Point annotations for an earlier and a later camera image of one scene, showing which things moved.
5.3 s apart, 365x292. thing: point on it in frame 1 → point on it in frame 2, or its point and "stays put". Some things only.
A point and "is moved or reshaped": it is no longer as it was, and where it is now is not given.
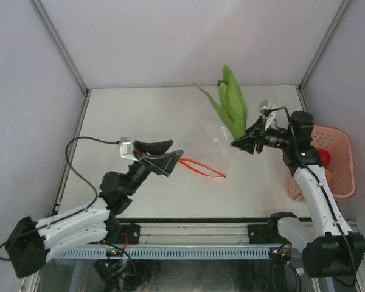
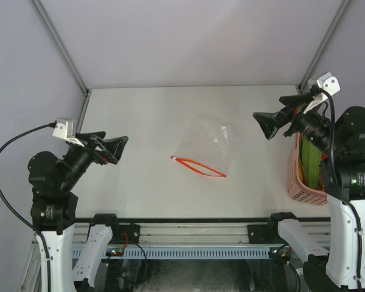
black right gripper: [254, 133] → [271, 121]
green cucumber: [232, 104] is moved or reshaped
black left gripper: [161, 163] → [112, 149]
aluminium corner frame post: [320, 51] stays put
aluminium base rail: [194, 233] stays put
